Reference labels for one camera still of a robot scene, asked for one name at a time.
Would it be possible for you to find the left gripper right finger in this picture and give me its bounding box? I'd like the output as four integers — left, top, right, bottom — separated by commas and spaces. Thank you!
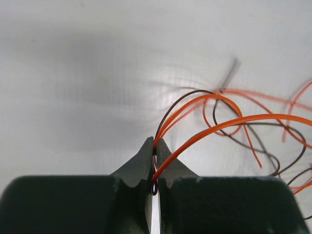
156, 138, 312, 234

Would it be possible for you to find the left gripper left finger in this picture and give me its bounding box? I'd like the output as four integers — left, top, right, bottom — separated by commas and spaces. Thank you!
0, 137, 154, 234

